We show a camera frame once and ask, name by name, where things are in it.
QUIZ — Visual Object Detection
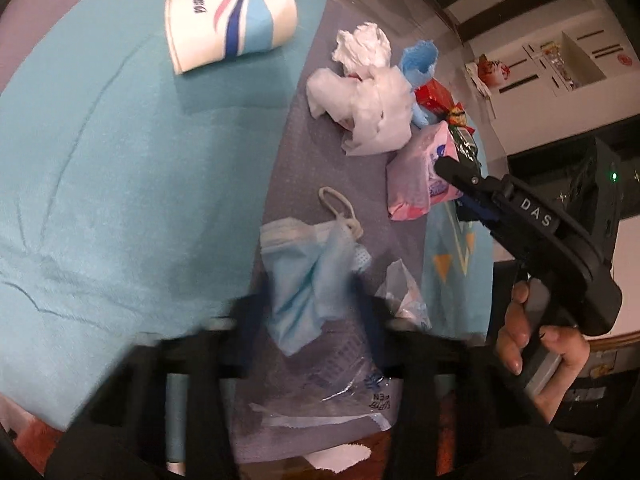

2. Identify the white tissue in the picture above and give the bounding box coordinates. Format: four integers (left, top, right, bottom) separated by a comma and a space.
306, 22, 413, 156

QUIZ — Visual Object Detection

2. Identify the person's right hand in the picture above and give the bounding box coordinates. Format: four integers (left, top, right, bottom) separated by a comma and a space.
494, 278, 591, 424

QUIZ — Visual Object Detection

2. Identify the green snack wrapper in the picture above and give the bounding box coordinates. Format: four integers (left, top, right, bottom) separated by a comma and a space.
448, 125, 482, 174

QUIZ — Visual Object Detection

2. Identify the white shoe cabinet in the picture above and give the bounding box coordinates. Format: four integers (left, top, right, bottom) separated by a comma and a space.
470, 0, 639, 155

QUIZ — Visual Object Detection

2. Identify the small pink tissue pack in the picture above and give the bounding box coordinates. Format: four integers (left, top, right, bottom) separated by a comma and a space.
386, 122, 462, 221

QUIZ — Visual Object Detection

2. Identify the clear plastic wrapper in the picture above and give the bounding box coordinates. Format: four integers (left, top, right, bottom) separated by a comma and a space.
246, 258, 434, 434

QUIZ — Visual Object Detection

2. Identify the red white plastic bag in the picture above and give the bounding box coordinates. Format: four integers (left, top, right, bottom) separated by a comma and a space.
465, 54, 511, 98

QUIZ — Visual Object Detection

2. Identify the red yellow snack wrapper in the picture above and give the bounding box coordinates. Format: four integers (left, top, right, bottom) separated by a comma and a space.
412, 79, 475, 136

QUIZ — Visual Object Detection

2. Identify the blue face mask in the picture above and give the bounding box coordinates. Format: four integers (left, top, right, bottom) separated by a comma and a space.
259, 186, 372, 356

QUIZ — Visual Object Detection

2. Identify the blue crumpled cloth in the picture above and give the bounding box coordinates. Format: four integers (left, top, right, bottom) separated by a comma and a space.
398, 40, 438, 129

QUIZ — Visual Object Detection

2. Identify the white blue paper cup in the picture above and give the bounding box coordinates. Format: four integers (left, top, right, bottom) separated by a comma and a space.
164, 0, 298, 75

